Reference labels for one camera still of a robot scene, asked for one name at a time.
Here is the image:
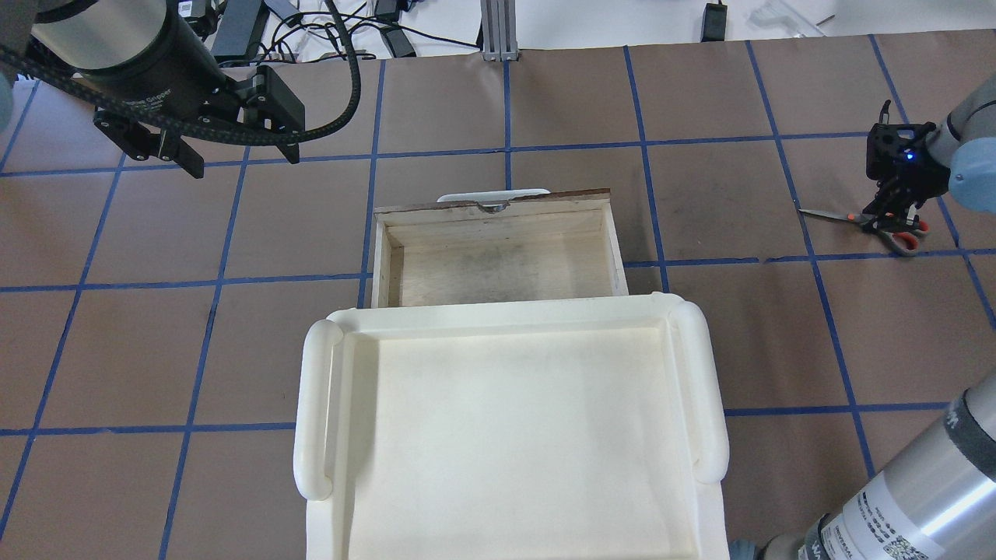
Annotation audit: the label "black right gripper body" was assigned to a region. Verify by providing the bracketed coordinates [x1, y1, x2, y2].
[868, 100, 938, 195]

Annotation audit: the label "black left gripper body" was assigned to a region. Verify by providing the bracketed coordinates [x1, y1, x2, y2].
[78, 16, 260, 145]

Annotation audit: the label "orange grey handled scissors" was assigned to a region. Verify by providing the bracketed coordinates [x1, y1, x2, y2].
[798, 208, 931, 257]

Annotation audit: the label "light wooden drawer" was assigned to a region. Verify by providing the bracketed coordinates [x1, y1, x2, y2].
[370, 189, 630, 308]

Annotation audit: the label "black power adapter brick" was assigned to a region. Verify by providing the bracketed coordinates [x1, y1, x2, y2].
[210, 1, 269, 64]

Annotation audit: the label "small black power adapter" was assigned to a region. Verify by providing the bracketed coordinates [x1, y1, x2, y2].
[700, 1, 728, 43]

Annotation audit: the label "white plastic lidded bin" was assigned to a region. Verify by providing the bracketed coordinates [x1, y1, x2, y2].
[293, 292, 730, 559]

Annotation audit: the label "aluminium frame post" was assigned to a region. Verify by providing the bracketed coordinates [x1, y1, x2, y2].
[480, 0, 520, 61]

